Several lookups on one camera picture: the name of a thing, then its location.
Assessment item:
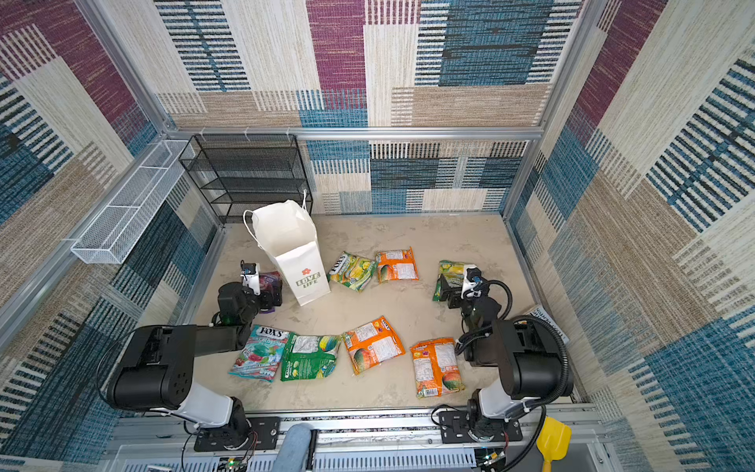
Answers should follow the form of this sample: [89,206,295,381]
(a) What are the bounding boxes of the yellow-green Fox's candy bag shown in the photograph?
[433,260,468,302]

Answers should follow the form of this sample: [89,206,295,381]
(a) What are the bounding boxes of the orange snack bag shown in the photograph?
[411,337,465,398]
[376,248,419,283]
[341,317,406,376]

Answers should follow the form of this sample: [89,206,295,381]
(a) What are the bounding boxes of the white paper bag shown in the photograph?
[242,190,330,306]

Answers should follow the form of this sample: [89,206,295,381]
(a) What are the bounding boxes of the green-yellow snack bag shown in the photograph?
[328,252,377,292]

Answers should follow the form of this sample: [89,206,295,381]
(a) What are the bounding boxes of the purple Fox's candy bag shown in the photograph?
[259,271,282,296]

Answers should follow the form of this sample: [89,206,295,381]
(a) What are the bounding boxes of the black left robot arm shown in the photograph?
[96,273,282,454]

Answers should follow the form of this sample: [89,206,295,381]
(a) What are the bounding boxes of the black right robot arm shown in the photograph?
[433,269,573,444]

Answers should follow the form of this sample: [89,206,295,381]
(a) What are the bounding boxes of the teal pink Fox's candy bag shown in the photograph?
[229,326,291,383]

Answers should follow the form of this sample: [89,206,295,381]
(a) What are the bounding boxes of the green snack bag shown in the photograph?
[280,334,341,382]

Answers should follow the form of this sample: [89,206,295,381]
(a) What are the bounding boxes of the grey cylinder at front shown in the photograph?
[271,425,313,472]

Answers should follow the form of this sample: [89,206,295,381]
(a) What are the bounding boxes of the yellow plastic shovel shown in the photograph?
[537,416,572,472]

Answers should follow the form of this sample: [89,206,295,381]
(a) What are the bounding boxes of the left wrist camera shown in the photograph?
[240,261,261,296]

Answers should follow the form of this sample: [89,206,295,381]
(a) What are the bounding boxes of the black wire shelf rack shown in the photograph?
[179,134,313,224]

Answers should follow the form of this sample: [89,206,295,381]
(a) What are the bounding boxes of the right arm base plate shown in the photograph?
[433,409,523,444]

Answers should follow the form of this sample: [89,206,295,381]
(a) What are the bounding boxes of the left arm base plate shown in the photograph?
[193,417,281,452]

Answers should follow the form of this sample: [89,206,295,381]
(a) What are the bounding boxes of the white wire mesh basket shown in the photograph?
[71,140,187,265]

